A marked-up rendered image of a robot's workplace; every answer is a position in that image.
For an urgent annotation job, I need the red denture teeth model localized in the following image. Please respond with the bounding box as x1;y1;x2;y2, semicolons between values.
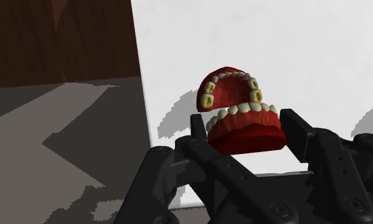
196;66;288;155

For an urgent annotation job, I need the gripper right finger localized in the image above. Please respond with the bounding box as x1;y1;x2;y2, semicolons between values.
279;108;373;224

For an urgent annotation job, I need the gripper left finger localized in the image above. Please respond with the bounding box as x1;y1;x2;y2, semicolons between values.
113;113;300;224

